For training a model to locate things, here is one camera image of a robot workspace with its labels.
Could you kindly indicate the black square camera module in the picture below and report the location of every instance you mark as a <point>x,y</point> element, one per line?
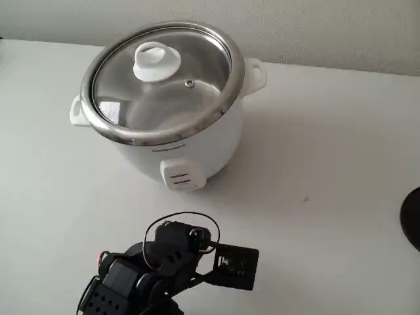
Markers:
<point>239,265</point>

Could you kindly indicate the glass lid with white knob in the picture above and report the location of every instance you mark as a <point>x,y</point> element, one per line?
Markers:
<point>157,62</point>

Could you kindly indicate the white rice cooker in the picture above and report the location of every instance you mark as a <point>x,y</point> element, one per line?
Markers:
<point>216,144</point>

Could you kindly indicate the black round object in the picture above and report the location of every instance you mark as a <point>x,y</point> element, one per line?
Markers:
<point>411,220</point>

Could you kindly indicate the steel inner pot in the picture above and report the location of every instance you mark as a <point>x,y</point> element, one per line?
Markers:
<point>203,55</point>

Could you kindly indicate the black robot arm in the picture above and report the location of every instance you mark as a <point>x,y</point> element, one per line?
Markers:
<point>121,279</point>

